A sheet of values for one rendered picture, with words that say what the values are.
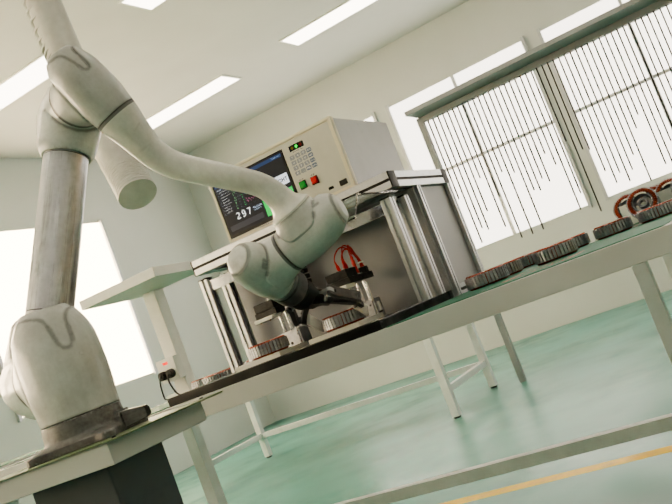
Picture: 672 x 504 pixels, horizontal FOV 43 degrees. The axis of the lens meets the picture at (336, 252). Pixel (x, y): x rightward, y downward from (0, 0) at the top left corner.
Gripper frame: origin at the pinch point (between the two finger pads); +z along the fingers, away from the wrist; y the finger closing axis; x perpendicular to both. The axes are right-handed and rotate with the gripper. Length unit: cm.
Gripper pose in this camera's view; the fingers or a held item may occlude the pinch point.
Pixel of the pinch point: (342, 317)
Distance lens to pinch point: 219.0
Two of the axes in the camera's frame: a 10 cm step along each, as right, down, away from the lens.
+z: 5.6, 3.8, 7.3
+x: 0.9, 8.6, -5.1
